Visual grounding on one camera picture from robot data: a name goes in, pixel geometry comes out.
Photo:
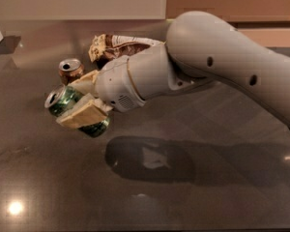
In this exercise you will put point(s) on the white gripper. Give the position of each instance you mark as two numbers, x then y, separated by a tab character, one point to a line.
114	82

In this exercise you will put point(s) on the green soda can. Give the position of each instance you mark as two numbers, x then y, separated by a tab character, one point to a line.
64	98

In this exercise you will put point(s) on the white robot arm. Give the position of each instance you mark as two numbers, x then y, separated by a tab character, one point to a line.
199	47

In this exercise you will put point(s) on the brown soda can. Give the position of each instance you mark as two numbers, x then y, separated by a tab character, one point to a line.
70	70

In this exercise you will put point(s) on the brown chip bag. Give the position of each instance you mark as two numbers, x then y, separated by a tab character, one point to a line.
106	47

